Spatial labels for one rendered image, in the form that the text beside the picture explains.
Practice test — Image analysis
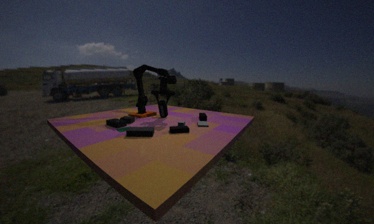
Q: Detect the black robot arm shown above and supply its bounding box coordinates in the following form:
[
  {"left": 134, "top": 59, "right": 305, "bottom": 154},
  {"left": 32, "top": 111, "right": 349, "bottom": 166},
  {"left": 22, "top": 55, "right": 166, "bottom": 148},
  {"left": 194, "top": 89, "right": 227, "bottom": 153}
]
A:
[{"left": 133, "top": 65, "right": 177, "bottom": 114}]

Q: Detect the dark grey switch controller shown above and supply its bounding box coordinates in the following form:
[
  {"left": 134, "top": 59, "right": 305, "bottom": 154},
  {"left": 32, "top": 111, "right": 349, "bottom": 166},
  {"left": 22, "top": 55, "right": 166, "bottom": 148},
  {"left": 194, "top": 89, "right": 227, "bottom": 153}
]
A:
[{"left": 158, "top": 100, "right": 168, "bottom": 118}]

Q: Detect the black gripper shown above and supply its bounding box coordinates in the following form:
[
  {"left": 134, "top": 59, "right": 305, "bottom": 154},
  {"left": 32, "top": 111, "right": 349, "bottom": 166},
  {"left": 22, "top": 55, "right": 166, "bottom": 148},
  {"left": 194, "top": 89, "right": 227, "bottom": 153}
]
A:
[{"left": 151, "top": 84, "right": 175, "bottom": 103}]

